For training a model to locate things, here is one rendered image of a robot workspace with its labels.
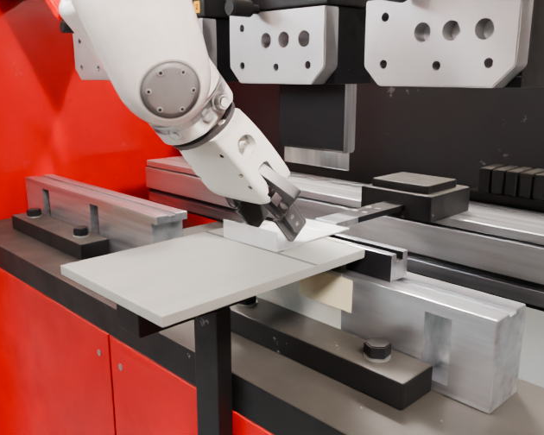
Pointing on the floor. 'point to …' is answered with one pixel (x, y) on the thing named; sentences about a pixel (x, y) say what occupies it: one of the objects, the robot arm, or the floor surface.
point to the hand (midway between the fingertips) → (271, 217)
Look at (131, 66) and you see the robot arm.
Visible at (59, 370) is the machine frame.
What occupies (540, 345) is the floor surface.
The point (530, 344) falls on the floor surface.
